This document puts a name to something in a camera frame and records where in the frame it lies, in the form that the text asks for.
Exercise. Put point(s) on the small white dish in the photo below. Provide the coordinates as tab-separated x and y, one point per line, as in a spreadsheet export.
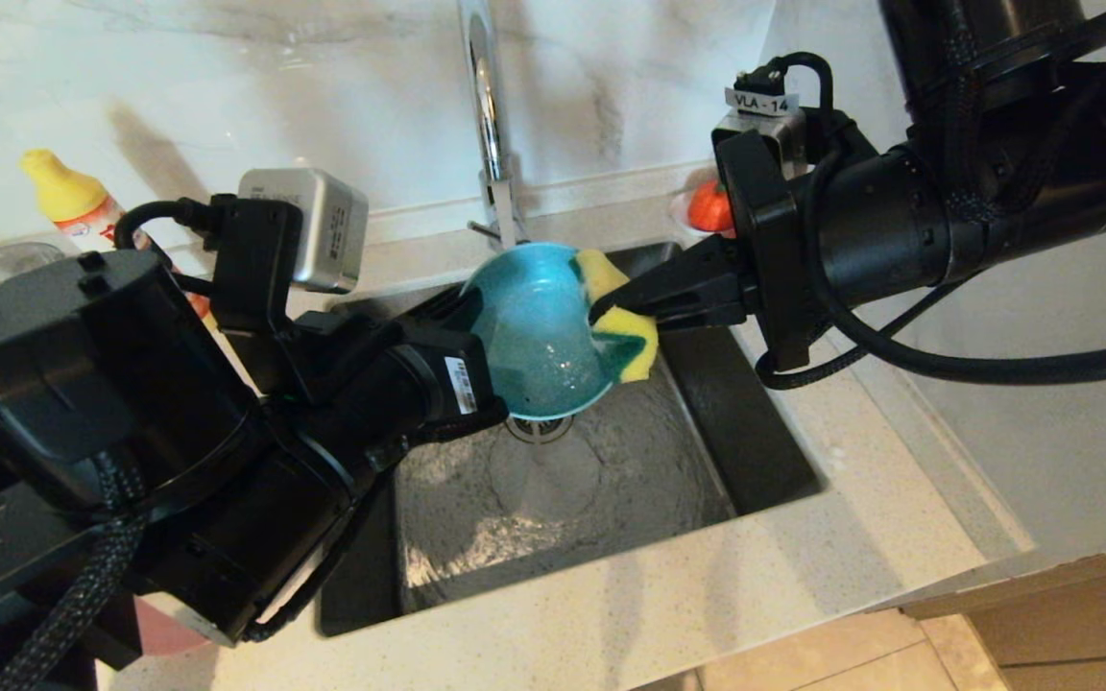
678	216

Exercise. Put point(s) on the orange red tomato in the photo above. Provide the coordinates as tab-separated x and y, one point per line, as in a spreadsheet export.
707	211

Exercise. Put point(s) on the teal bowl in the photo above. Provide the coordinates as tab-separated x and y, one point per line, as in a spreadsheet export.
534	326

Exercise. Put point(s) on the metal sink drain strainer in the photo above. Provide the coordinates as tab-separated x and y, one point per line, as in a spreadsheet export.
539	430

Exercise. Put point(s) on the light wooden cabinet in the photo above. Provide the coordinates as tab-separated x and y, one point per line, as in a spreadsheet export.
1071	624

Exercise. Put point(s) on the chrome faucet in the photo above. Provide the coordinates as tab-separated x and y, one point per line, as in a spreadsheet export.
486	115

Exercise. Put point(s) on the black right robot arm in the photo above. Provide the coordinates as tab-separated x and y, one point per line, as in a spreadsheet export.
1071	163

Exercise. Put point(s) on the stainless steel sink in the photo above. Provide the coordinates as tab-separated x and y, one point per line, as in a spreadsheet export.
611	480

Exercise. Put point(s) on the yellow-capped dish soap bottle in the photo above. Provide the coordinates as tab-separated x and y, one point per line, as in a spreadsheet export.
63	192

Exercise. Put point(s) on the clear glass bowl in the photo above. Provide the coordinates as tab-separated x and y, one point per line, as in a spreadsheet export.
6	259

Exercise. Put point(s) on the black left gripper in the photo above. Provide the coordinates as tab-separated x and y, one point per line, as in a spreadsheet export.
131	384

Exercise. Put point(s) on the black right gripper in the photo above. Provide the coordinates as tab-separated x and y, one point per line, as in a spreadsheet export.
879	221

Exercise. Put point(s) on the pink plate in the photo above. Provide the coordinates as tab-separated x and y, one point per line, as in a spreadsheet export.
164	629

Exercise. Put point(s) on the yellow green sponge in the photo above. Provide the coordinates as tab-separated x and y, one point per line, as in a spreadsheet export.
630	331

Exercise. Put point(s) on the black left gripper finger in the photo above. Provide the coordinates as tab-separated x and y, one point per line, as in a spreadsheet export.
452	309

